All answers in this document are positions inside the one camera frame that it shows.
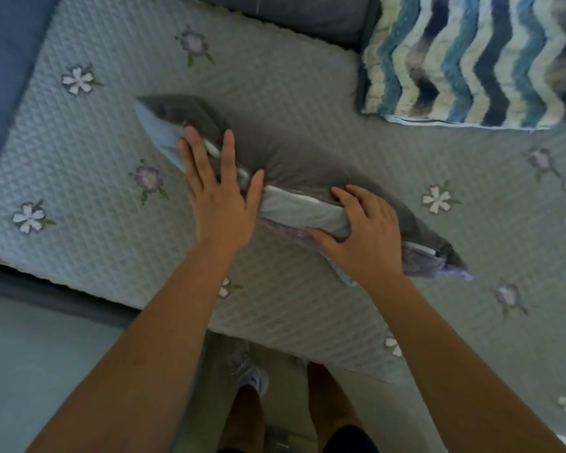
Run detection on person's right forearm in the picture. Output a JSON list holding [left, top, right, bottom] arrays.
[[358, 266, 566, 453]]

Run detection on person's left forearm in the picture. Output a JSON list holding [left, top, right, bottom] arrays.
[[26, 239, 260, 453]]

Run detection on zigzag striped fluffy cushion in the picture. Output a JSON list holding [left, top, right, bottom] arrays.
[[357, 0, 566, 131]]

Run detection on grey pillowcase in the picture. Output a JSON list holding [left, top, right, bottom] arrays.
[[136, 93, 469, 279]]

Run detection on dark grey bed frame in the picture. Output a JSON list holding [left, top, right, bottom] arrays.
[[0, 253, 140, 329]]

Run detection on person's right hand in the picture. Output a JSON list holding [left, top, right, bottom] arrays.
[[306, 185, 405, 286]]

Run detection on quilted floral bed cover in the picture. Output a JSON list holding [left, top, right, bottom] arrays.
[[0, 0, 566, 441]]

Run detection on dark shorts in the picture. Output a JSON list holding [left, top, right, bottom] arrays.
[[320, 423, 381, 453]]

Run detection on person's left hand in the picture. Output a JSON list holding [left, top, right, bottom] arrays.
[[178, 126, 266, 249]]

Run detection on person's right leg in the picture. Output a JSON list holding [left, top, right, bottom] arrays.
[[306, 362, 365, 441]]

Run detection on white shoe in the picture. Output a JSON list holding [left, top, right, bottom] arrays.
[[222, 337, 270, 398]]

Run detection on blue fabric headboard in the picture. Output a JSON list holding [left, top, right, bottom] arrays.
[[0, 0, 63, 199]]

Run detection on person's leg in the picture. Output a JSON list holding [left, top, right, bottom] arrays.
[[306, 362, 365, 441], [217, 384, 268, 453]]

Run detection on person's left leg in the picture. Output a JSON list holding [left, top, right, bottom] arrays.
[[217, 384, 268, 453]]

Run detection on dark grey pillow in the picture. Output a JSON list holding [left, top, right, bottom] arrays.
[[188, 0, 376, 50]]

